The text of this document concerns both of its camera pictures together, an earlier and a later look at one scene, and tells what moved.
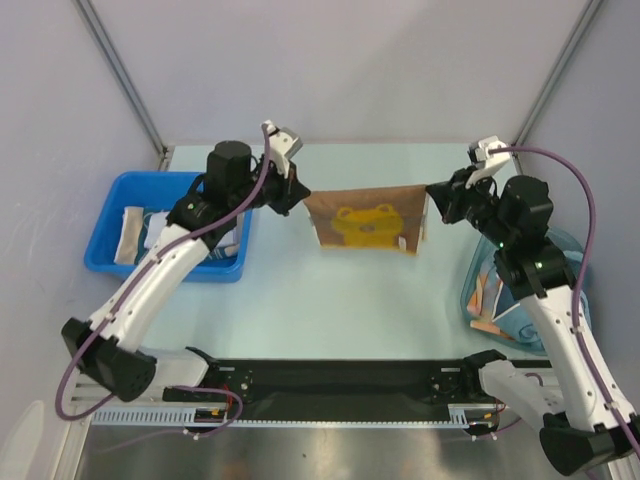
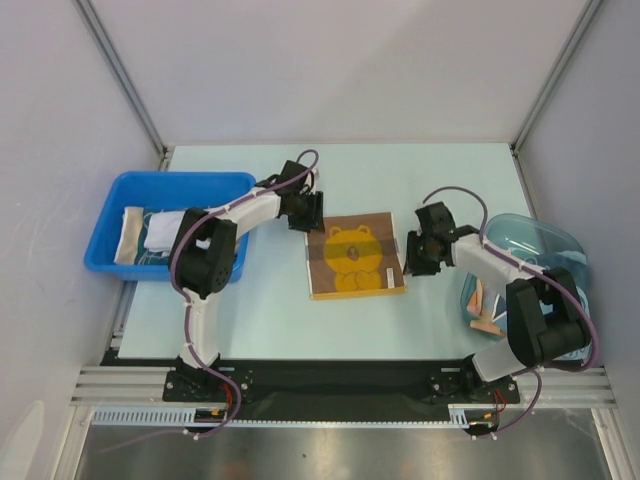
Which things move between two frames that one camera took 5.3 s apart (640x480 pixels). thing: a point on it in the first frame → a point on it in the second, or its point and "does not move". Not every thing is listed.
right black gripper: (454, 198) → (416, 253)
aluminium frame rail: (87, 393) does not move
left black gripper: (290, 191) → (314, 220)
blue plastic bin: (108, 193) does not move
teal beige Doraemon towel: (130, 248) does not move
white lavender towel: (155, 222) does not move
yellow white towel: (392, 218) → (357, 255)
